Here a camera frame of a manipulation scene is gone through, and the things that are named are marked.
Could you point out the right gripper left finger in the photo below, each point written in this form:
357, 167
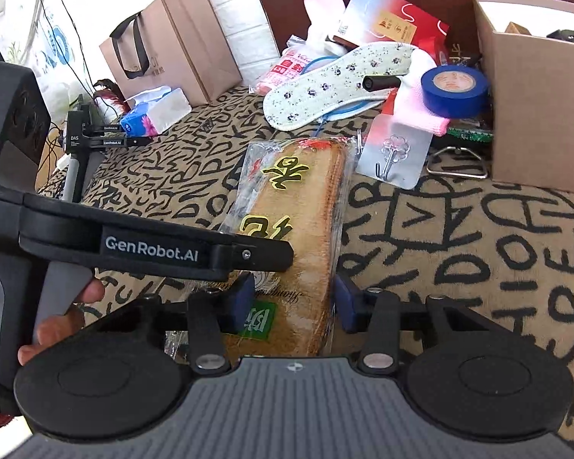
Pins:
127, 371

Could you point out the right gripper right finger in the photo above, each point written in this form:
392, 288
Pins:
460, 370

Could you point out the person's left hand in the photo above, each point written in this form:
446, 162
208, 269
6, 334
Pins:
54, 329

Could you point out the letter-pattern brown blanket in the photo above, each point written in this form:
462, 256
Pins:
504, 250

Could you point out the blue tissue pack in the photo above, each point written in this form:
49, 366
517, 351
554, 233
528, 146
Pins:
154, 111

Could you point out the adhesive hook package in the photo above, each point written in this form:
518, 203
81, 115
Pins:
394, 152

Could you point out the pink paper shopping bag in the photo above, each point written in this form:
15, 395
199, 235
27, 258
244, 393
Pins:
175, 43

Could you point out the pink white sock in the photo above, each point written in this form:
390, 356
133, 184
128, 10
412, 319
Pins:
409, 108
324, 16

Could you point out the blue tape roll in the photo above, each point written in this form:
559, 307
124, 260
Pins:
455, 91

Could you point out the red snack packet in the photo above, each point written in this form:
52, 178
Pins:
290, 65

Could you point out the floral fabric insole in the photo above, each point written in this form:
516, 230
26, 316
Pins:
306, 98

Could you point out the pink cardboard storage box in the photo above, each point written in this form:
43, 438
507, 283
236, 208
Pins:
532, 88

